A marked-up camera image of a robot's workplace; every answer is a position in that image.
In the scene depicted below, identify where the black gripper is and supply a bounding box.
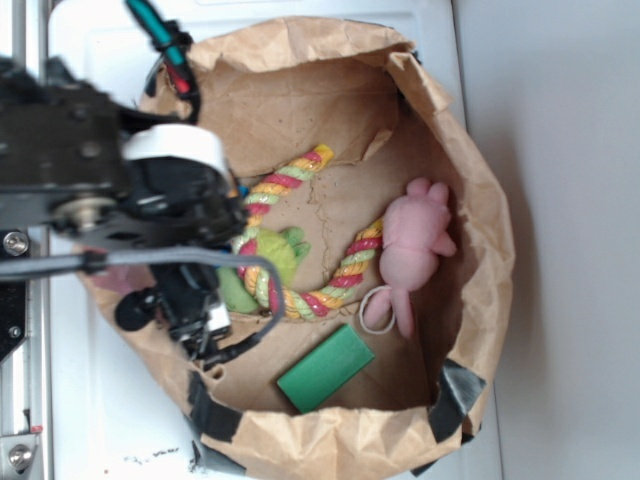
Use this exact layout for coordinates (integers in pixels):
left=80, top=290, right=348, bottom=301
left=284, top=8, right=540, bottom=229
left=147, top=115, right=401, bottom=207
left=115, top=124, right=247, bottom=360

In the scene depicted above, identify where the green plush animal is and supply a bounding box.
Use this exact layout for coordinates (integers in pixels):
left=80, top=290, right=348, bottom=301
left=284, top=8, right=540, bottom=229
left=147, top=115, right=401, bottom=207
left=217, top=227, right=311, bottom=314

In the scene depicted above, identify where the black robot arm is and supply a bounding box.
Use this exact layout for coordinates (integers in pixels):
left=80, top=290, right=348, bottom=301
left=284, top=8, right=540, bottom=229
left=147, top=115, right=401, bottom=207
left=1, top=58, right=258, bottom=367

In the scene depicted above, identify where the pink plush animal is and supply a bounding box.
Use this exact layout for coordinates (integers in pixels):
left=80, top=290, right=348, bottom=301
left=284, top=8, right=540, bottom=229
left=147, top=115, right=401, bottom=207
left=359, top=178, right=457, bottom=339

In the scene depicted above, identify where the brown paper bag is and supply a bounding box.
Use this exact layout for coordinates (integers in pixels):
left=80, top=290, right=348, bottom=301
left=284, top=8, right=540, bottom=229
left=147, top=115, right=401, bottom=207
left=79, top=16, right=515, bottom=480

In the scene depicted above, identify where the green rectangular block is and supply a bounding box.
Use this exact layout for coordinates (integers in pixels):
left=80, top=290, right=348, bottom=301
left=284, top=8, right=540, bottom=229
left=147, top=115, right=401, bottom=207
left=277, top=325, right=375, bottom=413

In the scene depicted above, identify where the green and red cable connector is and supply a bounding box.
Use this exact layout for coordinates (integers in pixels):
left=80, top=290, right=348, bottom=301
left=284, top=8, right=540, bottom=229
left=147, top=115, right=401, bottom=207
left=125, top=0, right=201, bottom=125

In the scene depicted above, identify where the multicolour twisted rope toy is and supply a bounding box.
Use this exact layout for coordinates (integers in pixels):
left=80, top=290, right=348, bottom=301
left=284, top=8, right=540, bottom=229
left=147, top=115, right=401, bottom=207
left=232, top=144, right=383, bottom=321

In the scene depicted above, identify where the grey cable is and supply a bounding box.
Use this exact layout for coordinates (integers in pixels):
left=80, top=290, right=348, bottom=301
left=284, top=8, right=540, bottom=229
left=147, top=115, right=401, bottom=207
left=0, top=247, right=287, bottom=370

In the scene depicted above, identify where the black metal bracket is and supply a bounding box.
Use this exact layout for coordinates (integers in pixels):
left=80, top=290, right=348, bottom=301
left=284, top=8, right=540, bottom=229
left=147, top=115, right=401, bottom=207
left=1, top=230, right=30, bottom=362

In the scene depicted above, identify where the aluminium frame rail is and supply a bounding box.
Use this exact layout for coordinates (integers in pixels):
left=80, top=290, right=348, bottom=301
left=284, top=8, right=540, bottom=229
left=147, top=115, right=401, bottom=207
left=1, top=1, right=55, bottom=479

